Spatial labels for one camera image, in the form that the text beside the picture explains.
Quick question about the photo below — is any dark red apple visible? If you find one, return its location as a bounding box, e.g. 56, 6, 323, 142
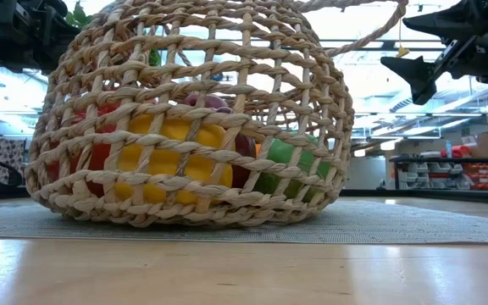
180, 92, 230, 114
230, 134, 258, 190

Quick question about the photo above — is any black overhead beam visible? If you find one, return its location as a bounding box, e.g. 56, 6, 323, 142
209, 39, 449, 53

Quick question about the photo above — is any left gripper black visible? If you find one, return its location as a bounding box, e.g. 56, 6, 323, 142
0, 0, 80, 77

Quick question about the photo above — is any green bell pepper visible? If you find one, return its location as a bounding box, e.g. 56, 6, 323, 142
252, 134, 334, 204

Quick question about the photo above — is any grey woven placemat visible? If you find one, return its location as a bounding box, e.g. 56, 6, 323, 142
0, 198, 488, 246

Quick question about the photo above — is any spotted patterned cloth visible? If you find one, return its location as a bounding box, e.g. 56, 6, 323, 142
0, 138, 27, 186

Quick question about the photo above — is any hanging yellow tag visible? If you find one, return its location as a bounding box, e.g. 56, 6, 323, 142
396, 19, 410, 59

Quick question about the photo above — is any red plastic container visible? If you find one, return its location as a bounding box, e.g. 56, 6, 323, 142
441, 146, 473, 159

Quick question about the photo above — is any woven rope basket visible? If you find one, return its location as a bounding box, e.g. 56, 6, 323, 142
24, 0, 410, 230

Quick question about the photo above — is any yellow bell pepper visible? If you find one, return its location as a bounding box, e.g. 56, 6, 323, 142
114, 114, 235, 207

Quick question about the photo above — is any black shelf with bins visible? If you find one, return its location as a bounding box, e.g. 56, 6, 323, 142
390, 155, 488, 191

